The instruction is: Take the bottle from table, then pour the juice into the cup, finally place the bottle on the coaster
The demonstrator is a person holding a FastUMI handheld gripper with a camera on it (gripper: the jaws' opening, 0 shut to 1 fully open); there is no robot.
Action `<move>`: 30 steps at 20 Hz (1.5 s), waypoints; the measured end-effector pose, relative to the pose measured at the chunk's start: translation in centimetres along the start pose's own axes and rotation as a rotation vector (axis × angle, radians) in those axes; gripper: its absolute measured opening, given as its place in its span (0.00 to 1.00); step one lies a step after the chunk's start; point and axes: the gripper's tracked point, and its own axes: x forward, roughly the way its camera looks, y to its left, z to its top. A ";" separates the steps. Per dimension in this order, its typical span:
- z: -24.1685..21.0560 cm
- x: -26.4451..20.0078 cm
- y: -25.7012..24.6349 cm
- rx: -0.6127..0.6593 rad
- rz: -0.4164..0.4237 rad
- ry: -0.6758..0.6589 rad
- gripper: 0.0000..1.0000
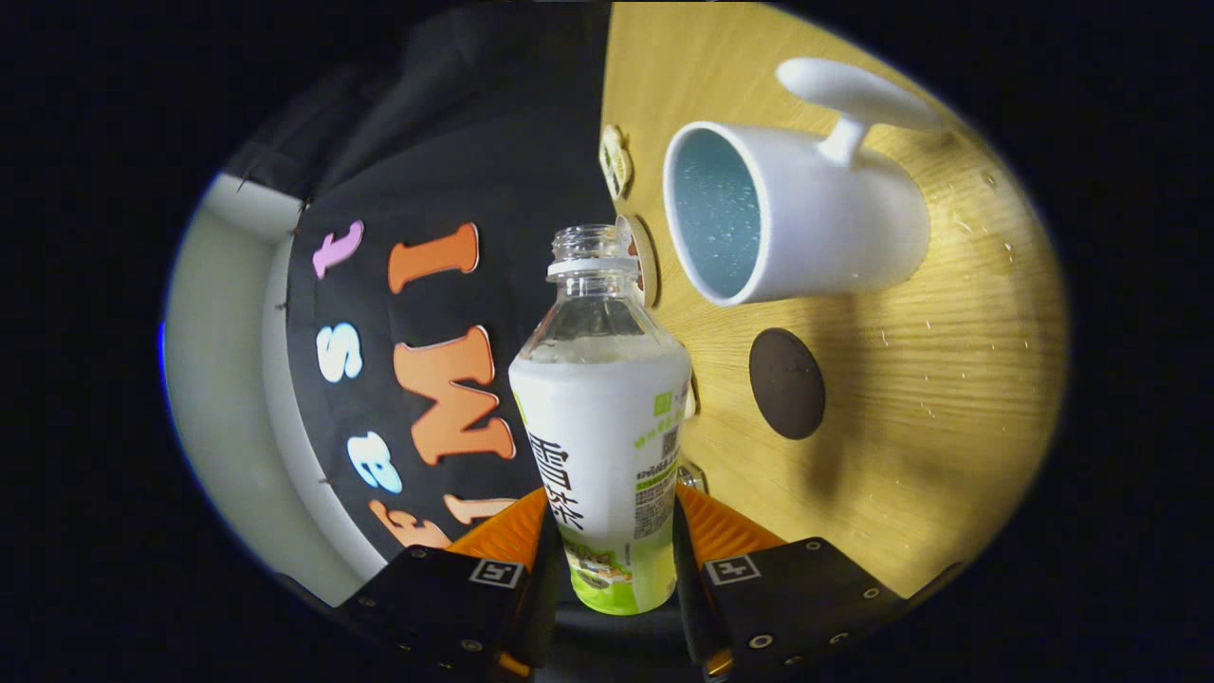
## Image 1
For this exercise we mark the dark brown round coaster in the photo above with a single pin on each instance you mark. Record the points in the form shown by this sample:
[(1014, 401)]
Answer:
[(787, 384)]

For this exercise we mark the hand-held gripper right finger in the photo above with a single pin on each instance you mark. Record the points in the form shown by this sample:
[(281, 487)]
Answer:
[(797, 598)]

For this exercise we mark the white cup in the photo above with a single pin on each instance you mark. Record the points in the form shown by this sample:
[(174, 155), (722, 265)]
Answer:
[(835, 228)]

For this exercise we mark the white green label juice bottle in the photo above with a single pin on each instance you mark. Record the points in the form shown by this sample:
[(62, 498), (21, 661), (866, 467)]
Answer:
[(597, 427)]

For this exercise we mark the black backdrop cloth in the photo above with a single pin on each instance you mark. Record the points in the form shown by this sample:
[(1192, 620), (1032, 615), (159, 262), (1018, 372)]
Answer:
[(493, 142)]

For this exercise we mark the red meat piece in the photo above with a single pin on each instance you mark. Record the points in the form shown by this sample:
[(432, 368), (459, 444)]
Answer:
[(637, 247), (642, 277)]

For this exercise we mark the round white plate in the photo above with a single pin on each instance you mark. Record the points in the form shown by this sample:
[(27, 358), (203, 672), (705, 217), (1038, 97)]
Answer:
[(650, 256)]

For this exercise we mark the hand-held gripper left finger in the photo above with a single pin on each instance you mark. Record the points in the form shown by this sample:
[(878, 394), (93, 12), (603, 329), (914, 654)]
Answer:
[(427, 598)]

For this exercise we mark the wooden table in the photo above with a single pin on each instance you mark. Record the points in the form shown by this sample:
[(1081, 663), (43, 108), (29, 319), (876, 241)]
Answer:
[(929, 427)]

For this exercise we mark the small white divided dish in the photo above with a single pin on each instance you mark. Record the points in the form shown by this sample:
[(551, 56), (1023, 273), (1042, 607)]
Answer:
[(616, 163)]

